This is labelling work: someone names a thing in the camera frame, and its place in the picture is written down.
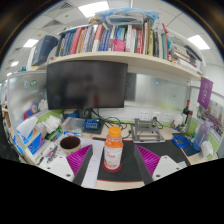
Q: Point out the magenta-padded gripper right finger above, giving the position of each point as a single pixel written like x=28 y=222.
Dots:
x=165 y=166

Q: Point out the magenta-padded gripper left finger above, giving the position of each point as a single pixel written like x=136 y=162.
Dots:
x=58 y=166

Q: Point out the orange-capped drink bottle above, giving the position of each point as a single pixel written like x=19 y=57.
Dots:
x=113 y=150

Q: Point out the purple translucent water bottle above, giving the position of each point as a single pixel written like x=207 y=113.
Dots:
x=201 y=136

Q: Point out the small white paper note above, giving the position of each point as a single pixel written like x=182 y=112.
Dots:
x=182 y=164

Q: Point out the floral patterned ceramic mug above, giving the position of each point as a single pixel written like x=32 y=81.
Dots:
x=70 y=145

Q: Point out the white paper sheet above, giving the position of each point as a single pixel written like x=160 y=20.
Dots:
x=91 y=173

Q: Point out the blue white tissue box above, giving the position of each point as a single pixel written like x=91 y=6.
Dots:
x=35 y=141

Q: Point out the black desk mat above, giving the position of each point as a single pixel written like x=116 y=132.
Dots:
x=130 y=166

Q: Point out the grey metal laptop stand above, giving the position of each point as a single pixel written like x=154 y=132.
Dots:
x=146 y=135

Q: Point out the pile of white napkins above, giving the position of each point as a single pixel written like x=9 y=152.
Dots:
x=51 y=123

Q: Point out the clear plastic box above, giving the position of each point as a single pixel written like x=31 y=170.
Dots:
x=73 y=124

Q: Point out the flat round red coaster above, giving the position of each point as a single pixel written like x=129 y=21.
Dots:
x=111 y=171

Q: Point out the small blue box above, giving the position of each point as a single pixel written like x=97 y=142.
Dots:
x=92 y=124

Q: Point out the round blue tin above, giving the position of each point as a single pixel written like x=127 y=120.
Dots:
x=71 y=114

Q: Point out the dark wine bottle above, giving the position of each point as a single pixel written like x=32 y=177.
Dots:
x=186 y=111

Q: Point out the purple hanging banner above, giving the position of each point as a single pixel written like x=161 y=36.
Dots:
x=205 y=93

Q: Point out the black computer monitor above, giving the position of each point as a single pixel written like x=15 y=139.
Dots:
x=86 y=83

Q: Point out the white wall sockets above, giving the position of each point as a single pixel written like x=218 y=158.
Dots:
x=144 y=116

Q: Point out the wall shelf with books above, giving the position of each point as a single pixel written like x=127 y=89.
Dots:
x=133 y=58

